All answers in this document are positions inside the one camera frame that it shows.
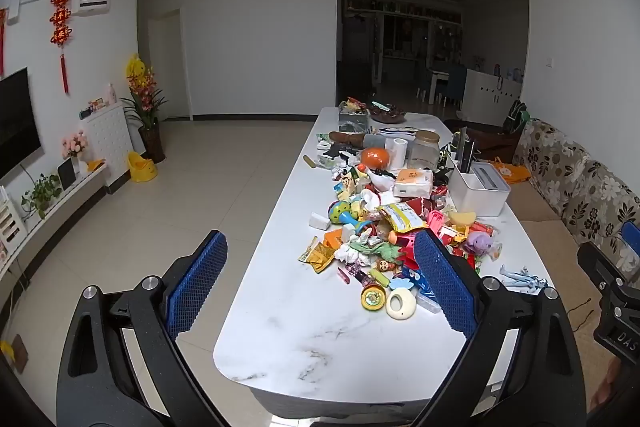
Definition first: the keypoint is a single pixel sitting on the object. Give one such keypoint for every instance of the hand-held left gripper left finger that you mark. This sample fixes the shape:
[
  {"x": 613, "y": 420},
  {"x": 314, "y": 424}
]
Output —
[{"x": 200, "y": 277}]

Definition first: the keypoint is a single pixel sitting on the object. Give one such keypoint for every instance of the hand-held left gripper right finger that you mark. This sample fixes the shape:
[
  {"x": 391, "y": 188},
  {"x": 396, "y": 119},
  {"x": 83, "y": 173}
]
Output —
[{"x": 445, "y": 287}]

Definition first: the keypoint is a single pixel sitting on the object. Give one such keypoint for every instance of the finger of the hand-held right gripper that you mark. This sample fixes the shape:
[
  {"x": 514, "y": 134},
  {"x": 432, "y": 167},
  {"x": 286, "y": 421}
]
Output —
[
  {"x": 600, "y": 268},
  {"x": 633, "y": 238}
]

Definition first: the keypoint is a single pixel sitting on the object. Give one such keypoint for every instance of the pile of toys and wrappers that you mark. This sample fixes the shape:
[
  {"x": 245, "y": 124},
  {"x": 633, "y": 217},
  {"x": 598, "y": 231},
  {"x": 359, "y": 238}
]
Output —
[{"x": 370, "y": 247}]

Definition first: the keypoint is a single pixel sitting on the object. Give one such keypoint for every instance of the white egg-shaped toy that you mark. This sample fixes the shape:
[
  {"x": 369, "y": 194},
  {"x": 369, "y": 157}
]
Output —
[{"x": 406, "y": 309}]

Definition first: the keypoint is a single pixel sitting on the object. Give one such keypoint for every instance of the purple plush toy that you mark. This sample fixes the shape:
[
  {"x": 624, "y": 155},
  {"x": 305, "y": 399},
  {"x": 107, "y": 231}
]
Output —
[{"x": 479, "y": 243}]

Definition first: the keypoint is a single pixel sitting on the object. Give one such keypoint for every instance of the yellow sponge wedge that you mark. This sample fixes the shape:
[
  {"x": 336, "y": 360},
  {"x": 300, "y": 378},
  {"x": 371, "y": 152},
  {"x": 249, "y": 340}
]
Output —
[{"x": 461, "y": 219}]

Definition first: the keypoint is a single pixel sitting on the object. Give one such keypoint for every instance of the floral sofa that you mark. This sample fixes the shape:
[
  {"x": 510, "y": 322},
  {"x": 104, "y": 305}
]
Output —
[{"x": 585, "y": 187}]

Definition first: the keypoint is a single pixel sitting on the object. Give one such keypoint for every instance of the round yellow green toy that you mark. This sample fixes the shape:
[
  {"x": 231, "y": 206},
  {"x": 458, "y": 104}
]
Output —
[{"x": 373, "y": 297}]

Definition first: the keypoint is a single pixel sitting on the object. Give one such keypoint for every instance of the pale blue figure toy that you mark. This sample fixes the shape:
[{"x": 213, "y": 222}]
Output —
[{"x": 520, "y": 279}]

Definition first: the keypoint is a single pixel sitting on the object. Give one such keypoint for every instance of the yellow snack packet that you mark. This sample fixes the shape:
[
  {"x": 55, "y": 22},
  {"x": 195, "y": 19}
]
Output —
[{"x": 402, "y": 217}]

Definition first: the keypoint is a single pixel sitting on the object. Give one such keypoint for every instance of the beige quilted sofa cover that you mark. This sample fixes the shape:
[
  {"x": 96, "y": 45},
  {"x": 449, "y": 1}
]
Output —
[{"x": 540, "y": 204}]

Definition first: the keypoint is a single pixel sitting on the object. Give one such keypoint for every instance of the white tissue box organizer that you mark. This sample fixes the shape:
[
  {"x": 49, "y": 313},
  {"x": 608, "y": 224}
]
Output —
[{"x": 480, "y": 192}]

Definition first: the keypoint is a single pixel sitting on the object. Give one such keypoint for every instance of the orange white tissue pack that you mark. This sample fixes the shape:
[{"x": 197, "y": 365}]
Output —
[{"x": 412, "y": 183}]

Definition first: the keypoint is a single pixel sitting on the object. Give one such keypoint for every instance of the yellow green wrapper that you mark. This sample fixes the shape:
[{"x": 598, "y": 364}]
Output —
[{"x": 316, "y": 257}]

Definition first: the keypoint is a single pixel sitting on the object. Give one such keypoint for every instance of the yellow potty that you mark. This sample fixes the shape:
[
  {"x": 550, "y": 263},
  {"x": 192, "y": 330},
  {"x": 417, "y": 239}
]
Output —
[{"x": 141, "y": 167}]

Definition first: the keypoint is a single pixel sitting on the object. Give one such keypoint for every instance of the colourful baby rattle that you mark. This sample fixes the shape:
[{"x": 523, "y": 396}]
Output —
[{"x": 342, "y": 213}]

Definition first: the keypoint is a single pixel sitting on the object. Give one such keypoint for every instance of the small white box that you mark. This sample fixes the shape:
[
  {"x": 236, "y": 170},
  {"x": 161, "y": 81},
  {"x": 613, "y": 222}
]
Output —
[{"x": 319, "y": 221}]

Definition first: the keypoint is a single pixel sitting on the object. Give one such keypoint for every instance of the orange bag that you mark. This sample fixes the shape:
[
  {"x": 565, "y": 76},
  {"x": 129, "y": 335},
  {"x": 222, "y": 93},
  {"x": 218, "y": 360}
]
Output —
[{"x": 511, "y": 171}]

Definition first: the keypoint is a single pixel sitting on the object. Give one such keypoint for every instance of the clear plastic jar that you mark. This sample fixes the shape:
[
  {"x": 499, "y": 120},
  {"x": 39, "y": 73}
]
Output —
[{"x": 424, "y": 152}]

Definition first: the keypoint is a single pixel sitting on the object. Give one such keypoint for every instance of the black remote control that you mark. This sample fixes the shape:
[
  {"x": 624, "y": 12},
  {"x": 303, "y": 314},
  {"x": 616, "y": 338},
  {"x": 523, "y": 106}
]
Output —
[{"x": 469, "y": 152}]

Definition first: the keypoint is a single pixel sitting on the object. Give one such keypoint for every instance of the white paper roll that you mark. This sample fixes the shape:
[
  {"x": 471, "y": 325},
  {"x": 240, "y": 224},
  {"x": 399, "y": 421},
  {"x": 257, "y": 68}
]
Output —
[{"x": 399, "y": 153}]

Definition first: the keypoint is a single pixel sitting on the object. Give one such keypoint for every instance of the orange ball toy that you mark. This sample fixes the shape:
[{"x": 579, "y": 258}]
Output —
[{"x": 375, "y": 157}]

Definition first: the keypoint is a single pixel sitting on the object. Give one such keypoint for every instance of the dark wooden side table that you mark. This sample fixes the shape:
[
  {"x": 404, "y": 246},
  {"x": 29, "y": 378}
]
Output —
[{"x": 492, "y": 139}]

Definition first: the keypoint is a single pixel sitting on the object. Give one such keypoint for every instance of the white television console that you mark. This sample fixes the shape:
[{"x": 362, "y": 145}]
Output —
[{"x": 60, "y": 207}]

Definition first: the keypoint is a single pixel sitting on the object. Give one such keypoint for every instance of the white radiator cabinet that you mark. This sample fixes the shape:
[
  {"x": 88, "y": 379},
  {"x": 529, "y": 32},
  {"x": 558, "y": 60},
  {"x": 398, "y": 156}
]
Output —
[{"x": 107, "y": 142}]

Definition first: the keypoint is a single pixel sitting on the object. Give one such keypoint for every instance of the green backpack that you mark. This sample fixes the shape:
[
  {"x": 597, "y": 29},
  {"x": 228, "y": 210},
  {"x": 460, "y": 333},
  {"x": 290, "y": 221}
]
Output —
[{"x": 516, "y": 114}]

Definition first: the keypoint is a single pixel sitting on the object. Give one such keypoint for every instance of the green potted plant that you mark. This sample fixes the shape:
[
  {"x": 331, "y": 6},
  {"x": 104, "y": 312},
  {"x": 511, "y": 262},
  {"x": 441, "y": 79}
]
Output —
[{"x": 42, "y": 194}]

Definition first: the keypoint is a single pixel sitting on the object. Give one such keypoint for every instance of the dark bowl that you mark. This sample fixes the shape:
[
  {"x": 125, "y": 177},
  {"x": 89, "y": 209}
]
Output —
[{"x": 387, "y": 114}]

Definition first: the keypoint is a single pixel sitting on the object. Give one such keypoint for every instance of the pink flower bouquet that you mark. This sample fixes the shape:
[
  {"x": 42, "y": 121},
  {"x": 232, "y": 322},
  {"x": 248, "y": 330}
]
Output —
[{"x": 75, "y": 144}]

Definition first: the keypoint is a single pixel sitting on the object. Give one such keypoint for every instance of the yellow orchid in dark vase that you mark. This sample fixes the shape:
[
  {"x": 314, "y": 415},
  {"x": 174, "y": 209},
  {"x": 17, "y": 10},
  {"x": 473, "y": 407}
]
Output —
[{"x": 145, "y": 102}]

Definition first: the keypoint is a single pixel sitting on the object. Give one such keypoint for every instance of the grey box of snacks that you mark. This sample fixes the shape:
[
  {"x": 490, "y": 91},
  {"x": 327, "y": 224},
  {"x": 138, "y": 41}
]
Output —
[{"x": 352, "y": 119}]

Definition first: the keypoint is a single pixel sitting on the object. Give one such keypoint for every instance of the white display rack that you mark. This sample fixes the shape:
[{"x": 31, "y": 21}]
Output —
[{"x": 11, "y": 222}]

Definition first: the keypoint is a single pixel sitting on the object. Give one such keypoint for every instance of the blue dining chair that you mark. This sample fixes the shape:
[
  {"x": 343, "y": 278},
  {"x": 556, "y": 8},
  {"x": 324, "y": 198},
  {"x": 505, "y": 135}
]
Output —
[{"x": 454, "y": 87}]

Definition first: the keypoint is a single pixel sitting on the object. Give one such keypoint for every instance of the pink white bottle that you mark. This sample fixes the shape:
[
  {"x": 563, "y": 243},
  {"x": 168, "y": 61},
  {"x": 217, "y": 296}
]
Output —
[{"x": 111, "y": 94}]

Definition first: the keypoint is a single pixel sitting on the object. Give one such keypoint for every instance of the white door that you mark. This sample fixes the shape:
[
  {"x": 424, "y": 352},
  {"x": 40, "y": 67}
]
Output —
[{"x": 170, "y": 62}]

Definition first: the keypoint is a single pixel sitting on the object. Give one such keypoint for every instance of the black television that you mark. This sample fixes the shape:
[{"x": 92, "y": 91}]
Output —
[{"x": 15, "y": 122}]

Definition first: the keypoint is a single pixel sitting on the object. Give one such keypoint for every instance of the black photo frame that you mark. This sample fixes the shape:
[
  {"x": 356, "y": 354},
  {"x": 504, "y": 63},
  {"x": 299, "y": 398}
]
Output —
[{"x": 66, "y": 174}]

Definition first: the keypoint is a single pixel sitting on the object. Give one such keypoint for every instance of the wall shelf unit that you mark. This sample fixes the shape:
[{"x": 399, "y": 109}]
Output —
[{"x": 400, "y": 32}]

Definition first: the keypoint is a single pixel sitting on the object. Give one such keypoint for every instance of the red knot wall decoration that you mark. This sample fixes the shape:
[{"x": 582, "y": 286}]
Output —
[{"x": 61, "y": 32}]

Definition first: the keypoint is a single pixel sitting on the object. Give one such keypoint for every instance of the red wall hanging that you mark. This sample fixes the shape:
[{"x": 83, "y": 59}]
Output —
[{"x": 2, "y": 42}]

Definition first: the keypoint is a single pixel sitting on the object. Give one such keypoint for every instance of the white wall box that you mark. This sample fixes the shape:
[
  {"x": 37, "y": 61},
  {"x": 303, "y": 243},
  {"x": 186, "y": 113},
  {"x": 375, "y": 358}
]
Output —
[{"x": 16, "y": 4}]

